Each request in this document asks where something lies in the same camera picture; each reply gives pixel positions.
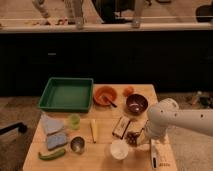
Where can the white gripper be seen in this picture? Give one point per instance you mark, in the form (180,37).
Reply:
(151,131)

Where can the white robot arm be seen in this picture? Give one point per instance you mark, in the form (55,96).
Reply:
(167,112)

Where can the brown grape bunch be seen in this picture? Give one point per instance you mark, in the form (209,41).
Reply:
(131,138)

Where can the dark brown bowl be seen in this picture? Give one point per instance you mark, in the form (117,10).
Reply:
(136,104)

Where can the brown snack box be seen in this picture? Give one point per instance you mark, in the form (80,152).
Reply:
(121,127)

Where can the white cup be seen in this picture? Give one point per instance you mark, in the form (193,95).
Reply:
(119,149)

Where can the small orange fruit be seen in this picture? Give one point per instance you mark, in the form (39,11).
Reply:
(129,90)

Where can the orange bowl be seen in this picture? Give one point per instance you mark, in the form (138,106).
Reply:
(107,91)

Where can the dark spoon in bowl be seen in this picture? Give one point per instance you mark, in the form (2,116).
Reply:
(107,99)

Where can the yellow banana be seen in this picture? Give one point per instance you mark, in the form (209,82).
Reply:
(94,129)

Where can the small metal cup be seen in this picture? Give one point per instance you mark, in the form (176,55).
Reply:
(77,145)

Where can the small green cup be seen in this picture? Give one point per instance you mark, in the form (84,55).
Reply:
(74,121)

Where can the green plastic tray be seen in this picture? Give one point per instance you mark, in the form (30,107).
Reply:
(67,95)

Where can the blue sponge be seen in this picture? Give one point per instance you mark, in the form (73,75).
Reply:
(56,140)

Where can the green chili pepper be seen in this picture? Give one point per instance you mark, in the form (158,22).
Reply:
(57,154)

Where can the light blue triangular cloth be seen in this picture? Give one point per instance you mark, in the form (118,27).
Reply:
(51,125)

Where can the black chair leg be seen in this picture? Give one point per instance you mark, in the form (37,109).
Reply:
(21,127)

